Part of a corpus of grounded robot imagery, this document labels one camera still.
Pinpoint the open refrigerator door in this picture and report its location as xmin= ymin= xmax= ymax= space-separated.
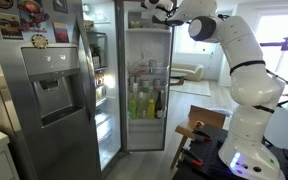
xmin=82 ymin=0 xmax=122 ymax=174

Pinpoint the stainless refrigerator door with bins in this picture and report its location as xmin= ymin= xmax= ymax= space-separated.
xmin=115 ymin=0 xmax=176 ymax=153

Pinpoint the stainless freezer door with dispenser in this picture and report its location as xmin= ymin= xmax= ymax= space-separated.
xmin=0 ymin=0 xmax=97 ymax=180

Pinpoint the silver can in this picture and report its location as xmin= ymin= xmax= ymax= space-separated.
xmin=148 ymin=59 xmax=158 ymax=75

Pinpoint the yellow green food container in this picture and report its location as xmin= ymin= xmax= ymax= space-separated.
xmin=83 ymin=20 xmax=95 ymax=33

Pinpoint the white sofa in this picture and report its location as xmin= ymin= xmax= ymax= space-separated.
xmin=170 ymin=63 xmax=205 ymax=83

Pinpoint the dark glass bottle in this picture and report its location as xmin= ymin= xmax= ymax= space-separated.
xmin=90 ymin=44 xmax=102 ymax=70

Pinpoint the gray lid jar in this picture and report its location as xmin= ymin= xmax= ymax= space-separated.
xmin=152 ymin=78 xmax=162 ymax=90

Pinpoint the green lid jar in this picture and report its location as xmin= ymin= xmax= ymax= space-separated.
xmin=141 ymin=79 xmax=151 ymax=94

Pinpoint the dark picture magnet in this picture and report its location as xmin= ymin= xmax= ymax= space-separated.
xmin=52 ymin=0 xmax=69 ymax=14

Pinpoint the light area rug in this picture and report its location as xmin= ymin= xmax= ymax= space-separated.
xmin=169 ymin=79 xmax=212 ymax=98

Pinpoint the red mountain postcard magnet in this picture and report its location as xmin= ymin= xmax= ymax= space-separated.
xmin=52 ymin=22 xmax=70 ymax=44

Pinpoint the dark wine bottle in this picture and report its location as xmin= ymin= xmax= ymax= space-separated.
xmin=154 ymin=89 xmax=164 ymax=120

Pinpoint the pale clear bottle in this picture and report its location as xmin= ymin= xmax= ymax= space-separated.
xmin=137 ymin=91 xmax=147 ymax=120

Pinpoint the yellow bottle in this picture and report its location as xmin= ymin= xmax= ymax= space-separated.
xmin=146 ymin=93 xmax=156 ymax=120

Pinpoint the green bottle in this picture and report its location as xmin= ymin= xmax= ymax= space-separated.
xmin=128 ymin=94 xmax=138 ymax=120

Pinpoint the colorful character magnet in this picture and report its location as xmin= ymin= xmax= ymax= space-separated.
xmin=17 ymin=0 xmax=51 ymax=33

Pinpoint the round gold magnet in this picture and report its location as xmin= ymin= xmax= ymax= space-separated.
xmin=31 ymin=34 xmax=49 ymax=50

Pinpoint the bright window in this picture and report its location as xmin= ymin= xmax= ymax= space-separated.
xmin=254 ymin=12 xmax=288 ymax=84

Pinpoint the small red white object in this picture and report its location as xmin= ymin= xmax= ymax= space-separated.
xmin=194 ymin=120 xmax=205 ymax=130

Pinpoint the white blue cloth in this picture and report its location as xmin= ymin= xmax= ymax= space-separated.
xmin=210 ymin=108 xmax=234 ymax=118

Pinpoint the orange black clamp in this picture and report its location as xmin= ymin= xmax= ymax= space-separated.
xmin=180 ymin=148 xmax=204 ymax=168
xmin=192 ymin=128 xmax=214 ymax=142

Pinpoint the landscape postcard magnet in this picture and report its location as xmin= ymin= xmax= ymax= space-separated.
xmin=0 ymin=12 xmax=25 ymax=41

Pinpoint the round dark badge magnet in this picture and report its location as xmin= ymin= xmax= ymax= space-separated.
xmin=0 ymin=0 xmax=15 ymax=10

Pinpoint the black robot table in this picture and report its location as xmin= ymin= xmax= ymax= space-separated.
xmin=172 ymin=123 xmax=288 ymax=180

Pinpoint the white box furniture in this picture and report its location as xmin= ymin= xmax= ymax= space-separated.
xmin=263 ymin=99 xmax=288 ymax=152

